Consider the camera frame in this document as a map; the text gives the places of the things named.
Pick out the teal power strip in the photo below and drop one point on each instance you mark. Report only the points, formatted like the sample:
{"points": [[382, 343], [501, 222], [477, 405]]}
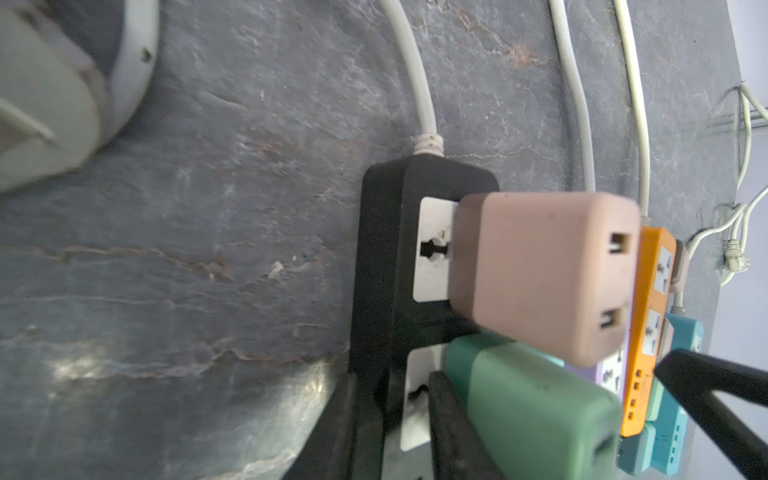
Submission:
{"points": [[686, 334]]}

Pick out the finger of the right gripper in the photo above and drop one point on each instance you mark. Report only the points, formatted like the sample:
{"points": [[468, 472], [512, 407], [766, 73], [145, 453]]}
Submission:
{"points": [[693, 379]]}

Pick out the black power strip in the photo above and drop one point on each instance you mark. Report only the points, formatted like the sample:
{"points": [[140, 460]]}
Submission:
{"points": [[387, 323]]}

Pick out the purple power strip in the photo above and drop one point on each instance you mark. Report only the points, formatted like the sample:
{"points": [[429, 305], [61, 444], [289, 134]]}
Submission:
{"points": [[608, 373]]}

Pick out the orange power strip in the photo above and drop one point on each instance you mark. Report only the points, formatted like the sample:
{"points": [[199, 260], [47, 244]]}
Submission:
{"points": [[656, 255]]}

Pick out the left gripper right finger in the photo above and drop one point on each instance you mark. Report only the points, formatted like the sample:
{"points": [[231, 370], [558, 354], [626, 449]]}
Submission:
{"points": [[457, 450]]}

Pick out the pink plug teal strip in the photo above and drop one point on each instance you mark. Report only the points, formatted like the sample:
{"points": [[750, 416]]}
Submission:
{"points": [[680, 268]]}

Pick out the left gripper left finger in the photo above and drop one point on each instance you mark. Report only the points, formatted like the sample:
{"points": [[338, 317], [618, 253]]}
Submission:
{"points": [[347, 440]]}

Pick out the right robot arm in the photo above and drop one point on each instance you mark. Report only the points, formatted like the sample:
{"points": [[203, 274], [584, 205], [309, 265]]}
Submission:
{"points": [[179, 306]]}

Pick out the green plug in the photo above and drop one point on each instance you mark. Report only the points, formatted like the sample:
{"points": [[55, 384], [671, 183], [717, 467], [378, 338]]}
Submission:
{"points": [[536, 419], [655, 399]]}

